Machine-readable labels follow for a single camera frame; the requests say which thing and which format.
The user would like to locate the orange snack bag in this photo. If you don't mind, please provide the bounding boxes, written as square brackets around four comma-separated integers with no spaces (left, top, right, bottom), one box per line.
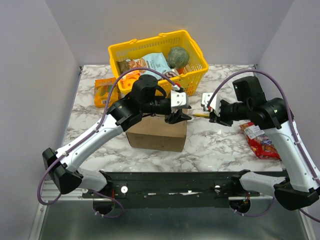
[93,77,119,108]

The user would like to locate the yellow plastic shopping basket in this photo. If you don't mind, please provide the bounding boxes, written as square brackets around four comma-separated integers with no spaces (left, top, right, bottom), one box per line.
[108,30,209,96]

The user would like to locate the orange toy box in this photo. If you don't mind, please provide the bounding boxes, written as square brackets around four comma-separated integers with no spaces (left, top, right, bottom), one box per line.
[119,70,141,89]

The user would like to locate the green melon ball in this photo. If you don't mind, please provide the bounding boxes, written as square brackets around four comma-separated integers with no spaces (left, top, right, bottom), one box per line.
[167,46,190,69]

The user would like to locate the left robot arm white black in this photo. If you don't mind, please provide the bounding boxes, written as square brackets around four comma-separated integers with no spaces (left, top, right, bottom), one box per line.
[42,74,191,198]

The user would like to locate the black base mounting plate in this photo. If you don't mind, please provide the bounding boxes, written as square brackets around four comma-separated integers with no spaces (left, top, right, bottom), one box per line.
[82,171,261,210]

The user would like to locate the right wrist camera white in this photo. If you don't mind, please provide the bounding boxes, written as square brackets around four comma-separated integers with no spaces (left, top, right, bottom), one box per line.
[201,92,221,115]

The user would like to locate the brown cardboard express box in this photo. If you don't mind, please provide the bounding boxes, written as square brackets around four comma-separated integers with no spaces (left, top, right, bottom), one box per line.
[125,115,187,152]

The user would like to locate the brown snack packet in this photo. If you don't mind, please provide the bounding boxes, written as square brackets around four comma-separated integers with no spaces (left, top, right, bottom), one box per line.
[117,59,131,74]

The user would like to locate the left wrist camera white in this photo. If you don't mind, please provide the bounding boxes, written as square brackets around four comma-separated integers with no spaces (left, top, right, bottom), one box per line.
[170,85,191,113]

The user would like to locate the pink brown striped pouch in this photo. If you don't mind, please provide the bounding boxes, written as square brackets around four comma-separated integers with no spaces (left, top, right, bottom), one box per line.
[163,71,178,79]

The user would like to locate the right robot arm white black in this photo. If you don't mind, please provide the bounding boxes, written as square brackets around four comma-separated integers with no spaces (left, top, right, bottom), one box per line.
[202,76,320,211]

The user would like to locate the red snack bag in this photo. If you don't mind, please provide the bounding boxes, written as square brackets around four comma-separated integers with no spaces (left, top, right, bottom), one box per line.
[239,122,280,160]

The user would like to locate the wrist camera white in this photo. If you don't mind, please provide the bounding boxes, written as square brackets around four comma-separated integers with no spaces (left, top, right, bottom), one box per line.
[170,85,191,113]
[201,92,221,115]

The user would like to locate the yellow utility knife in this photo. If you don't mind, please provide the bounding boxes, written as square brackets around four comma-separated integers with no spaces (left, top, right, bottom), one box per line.
[192,113,210,119]

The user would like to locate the aluminium rail frame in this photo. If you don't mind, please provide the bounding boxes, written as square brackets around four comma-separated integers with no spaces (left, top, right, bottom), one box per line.
[30,189,317,240]

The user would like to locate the light blue chips bag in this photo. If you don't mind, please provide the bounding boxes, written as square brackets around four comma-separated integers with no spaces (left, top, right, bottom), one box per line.
[129,52,171,74]

